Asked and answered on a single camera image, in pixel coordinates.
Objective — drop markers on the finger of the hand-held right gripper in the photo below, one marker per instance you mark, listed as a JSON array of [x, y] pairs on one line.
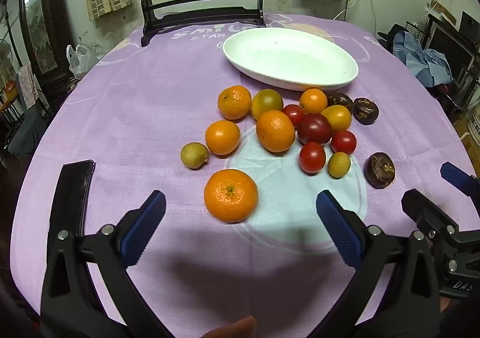
[[457, 179], [423, 210]]

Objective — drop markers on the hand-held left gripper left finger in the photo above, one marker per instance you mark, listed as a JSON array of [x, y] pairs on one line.
[[144, 225]]

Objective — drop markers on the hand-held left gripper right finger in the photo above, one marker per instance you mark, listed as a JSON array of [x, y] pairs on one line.
[[337, 225]]

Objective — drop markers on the dark passion fruit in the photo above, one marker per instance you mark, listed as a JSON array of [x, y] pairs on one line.
[[365, 110], [340, 100], [380, 169]]

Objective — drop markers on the red cherry tomato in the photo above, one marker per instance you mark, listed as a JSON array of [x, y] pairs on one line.
[[293, 114], [312, 157], [343, 142]]

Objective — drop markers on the small yellow-green round fruit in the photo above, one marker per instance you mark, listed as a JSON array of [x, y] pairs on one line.
[[339, 165], [194, 155]]

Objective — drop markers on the large tangerine with green stem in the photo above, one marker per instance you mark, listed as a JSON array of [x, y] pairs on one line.
[[231, 197]]

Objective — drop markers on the dark red plum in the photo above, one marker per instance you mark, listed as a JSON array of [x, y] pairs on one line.
[[314, 128]]

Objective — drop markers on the yellow-orange tangerine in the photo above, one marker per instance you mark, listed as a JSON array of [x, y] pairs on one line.
[[337, 117]]

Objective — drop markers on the white oval plate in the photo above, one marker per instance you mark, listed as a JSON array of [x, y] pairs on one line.
[[288, 57]]

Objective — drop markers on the person's left hand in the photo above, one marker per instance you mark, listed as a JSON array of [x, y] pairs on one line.
[[234, 328]]

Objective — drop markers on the black smartphone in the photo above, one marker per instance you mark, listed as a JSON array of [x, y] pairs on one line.
[[73, 195]]

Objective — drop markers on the large textured orange tangerine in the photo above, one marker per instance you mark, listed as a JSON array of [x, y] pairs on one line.
[[275, 131]]

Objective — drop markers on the blue cloth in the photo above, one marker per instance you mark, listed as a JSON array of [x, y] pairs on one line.
[[427, 61]]

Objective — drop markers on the dark passion fruit behind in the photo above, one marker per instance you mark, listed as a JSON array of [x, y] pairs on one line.
[[340, 100]]

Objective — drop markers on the small smooth orange tangerine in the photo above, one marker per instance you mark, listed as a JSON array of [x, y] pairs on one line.
[[313, 99]]

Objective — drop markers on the black monitor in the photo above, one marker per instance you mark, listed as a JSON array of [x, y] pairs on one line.
[[450, 47]]

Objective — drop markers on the green-tinged orange tangerine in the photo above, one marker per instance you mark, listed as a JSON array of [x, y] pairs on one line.
[[267, 102]]

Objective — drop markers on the black box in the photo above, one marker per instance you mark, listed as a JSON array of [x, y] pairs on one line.
[[470, 27]]

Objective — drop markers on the white plastic bag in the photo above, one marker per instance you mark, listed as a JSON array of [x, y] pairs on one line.
[[80, 61]]

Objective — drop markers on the dark framed picture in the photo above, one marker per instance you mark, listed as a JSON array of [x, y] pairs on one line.
[[41, 27]]

